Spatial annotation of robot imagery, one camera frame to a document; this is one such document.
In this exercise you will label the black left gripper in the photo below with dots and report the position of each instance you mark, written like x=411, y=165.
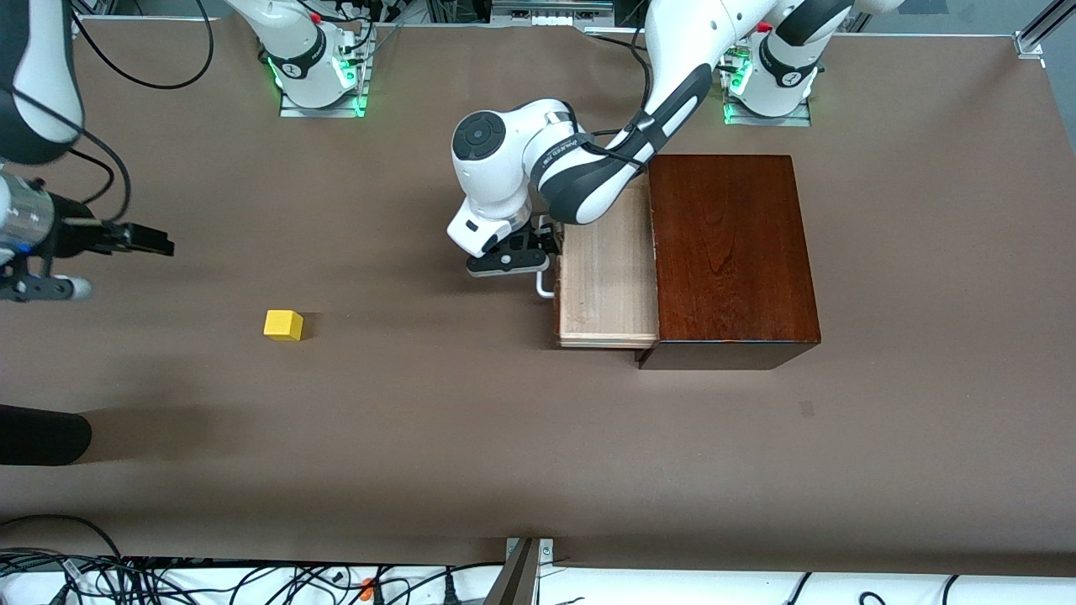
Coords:
x=545, y=234

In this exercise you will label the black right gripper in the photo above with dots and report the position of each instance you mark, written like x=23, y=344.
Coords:
x=74, y=236

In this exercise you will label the dark brown wooden board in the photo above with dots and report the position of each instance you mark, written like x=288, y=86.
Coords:
x=605, y=277

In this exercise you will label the yellow wooden block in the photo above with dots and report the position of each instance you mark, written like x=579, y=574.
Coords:
x=283, y=325

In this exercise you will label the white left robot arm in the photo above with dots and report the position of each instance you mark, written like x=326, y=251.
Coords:
x=504, y=185

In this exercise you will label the dark brown wooden cabinet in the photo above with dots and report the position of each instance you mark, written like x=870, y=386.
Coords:
x=731, y=252

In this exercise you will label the black cylindrical object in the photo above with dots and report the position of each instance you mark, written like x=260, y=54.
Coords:
x=42, y=435

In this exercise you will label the grey box with white connectors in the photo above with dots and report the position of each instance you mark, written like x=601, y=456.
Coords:
x=551, y=8

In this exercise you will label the small orange object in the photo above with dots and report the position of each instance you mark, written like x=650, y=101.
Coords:
x=367, y=588

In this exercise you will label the aluminium arm base plate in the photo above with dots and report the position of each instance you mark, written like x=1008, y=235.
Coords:
x=324, y=112
x=769, y=120

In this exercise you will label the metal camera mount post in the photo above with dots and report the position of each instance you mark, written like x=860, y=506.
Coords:
x=517, y=580

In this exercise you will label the aluminium frame profile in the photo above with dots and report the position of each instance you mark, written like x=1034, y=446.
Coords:
x=1034, y=38

